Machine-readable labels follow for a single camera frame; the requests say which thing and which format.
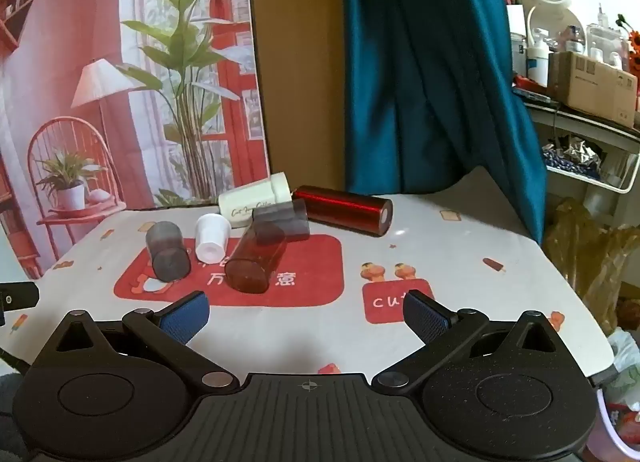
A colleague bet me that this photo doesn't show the white pump bottle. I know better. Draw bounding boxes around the white pump bottle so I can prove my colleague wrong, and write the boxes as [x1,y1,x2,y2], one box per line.
[529,28,552,88]

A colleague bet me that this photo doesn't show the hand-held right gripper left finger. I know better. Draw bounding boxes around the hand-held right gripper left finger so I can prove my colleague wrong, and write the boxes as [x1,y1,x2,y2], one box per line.
[52,291,239,392]

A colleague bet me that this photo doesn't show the red printed wall backdrop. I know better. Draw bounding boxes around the red printed wall backdrop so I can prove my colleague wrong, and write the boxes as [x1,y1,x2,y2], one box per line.
[0,0,271,279]

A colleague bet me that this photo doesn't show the pink bin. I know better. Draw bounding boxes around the pink bin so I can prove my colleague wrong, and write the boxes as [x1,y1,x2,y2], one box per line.
[584,386,640,462]

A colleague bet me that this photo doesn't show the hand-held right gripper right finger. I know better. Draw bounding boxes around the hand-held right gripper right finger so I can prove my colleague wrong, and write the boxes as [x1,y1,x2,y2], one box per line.
[370,290,564,392]

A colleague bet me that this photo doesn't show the large grey translucent cup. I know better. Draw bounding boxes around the large grey translucent cup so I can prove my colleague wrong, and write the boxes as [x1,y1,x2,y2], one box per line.
[252,199,310,243]

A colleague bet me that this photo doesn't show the dark cloth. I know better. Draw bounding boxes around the dark cloth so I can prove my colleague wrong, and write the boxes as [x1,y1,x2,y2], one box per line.
[0,373,23,462]

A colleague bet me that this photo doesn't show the teal curtain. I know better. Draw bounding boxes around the teal curtain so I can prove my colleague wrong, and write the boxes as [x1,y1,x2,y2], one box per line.
[339,0,549,246]

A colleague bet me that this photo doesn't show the small white cup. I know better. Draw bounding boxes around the small white cup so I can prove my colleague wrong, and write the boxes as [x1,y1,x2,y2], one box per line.
[194,213,232,264]

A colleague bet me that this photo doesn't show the crumpled foil bags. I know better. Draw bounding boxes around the crumpled foil bags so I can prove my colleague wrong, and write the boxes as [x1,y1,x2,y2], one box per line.
[542,134,607,179]

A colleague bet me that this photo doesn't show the yellow plastic bag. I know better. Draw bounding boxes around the yellow plastic bag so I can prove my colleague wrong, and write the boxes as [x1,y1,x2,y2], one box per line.
[544,197,640,335]

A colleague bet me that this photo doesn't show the brown board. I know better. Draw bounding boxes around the brown board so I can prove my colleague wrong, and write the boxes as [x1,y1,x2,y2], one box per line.
[244,0,351,193]

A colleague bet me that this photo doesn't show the white plastic bag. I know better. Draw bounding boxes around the white plastic bag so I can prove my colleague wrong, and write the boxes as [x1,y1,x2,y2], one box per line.
[606,326,640,415]

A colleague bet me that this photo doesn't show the cardboard box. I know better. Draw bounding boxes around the cardboard box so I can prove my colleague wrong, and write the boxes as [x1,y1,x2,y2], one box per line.
[547,51,639,128]

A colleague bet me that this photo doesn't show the red metallic cylinder cup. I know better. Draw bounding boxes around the red metallic cylinder cup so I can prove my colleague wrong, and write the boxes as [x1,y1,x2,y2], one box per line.
[291,185,394,238]

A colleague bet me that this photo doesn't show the clear plastic container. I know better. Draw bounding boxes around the clear plastic container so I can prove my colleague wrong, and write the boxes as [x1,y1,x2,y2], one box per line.
[584,21,631,69]

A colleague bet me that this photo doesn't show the white shelf rack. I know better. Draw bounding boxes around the white shelf rack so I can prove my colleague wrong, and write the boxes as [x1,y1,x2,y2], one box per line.
[519,92,640,194]

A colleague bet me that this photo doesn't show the small grey translucent cup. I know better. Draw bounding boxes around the small grey translucent cup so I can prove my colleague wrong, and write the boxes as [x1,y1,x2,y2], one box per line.
[145,222,192,285]

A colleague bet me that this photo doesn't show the cream cup with lid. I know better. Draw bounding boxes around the cream cup with lid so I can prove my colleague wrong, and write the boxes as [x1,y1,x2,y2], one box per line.
[218,171,292,229]

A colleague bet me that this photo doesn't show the brown translucent cup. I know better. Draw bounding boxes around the brown translucent cup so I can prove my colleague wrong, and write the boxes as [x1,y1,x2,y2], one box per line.
[224,221,288,294]

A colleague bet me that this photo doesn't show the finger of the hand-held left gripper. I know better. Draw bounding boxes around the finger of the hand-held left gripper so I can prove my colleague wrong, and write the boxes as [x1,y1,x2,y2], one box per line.
[0,281,40,327]

